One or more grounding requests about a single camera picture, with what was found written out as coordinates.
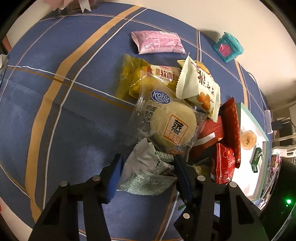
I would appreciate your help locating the orange yellow cake packet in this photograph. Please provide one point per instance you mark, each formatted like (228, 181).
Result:
(199, 64)

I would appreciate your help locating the white tray with teal rim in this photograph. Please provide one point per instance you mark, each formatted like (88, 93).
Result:
(249, 182)

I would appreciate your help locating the white shelf rack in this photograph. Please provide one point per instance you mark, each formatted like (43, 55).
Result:
(286, 113)

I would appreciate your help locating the blue plaid tablecloth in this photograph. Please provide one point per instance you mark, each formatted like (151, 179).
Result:
(60, 120)

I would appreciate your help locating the blue white crumpled wrapper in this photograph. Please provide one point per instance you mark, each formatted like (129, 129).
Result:
(3, 65)

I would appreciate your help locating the black power adapter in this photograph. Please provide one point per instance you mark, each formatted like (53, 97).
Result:
(276, 125)

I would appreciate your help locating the white power strip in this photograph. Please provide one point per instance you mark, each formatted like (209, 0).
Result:
(268, 121)

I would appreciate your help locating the jelly cup pudding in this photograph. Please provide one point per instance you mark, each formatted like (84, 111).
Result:
(248, 140)

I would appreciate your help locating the pink paper flower bouquet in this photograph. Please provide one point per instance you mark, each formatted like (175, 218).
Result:
(71, 6)

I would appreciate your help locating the white monkey mushroom biscuit packet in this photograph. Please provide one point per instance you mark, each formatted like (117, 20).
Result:
(199, 88)

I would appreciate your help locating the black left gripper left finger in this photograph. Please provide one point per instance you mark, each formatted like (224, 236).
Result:
(59, 219)

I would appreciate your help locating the red nice snack packet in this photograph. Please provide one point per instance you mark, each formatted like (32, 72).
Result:
(224, 161)

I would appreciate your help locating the pink snack packet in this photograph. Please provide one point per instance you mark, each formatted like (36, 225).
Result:
(149, 42)

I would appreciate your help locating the green mung bean biscuit packet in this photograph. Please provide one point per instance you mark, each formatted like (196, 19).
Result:
(257, 159)

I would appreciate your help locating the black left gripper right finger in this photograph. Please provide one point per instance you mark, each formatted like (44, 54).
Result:
(214, 211)

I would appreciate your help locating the dark red white-striped packet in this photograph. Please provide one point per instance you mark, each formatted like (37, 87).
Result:
(212, 133)

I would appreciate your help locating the long red patterned packet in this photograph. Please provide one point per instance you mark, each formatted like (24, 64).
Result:
(231, 127)

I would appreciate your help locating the round green pastry packet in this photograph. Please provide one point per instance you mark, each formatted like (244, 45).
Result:
(205, 167)

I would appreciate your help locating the colourful toys pile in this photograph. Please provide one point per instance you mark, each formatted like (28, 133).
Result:
(272, 174)

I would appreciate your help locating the yellow soft bread packet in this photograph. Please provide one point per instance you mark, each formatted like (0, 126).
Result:
(137, 73)

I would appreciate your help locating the clear steamed cake packet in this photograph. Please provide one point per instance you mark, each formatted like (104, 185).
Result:
(169, 123)

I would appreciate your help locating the teal toy house box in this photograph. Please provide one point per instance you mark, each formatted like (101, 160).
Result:
(228, 47)

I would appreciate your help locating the green white cracker packet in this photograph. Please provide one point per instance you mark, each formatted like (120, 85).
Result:
(147, 171)

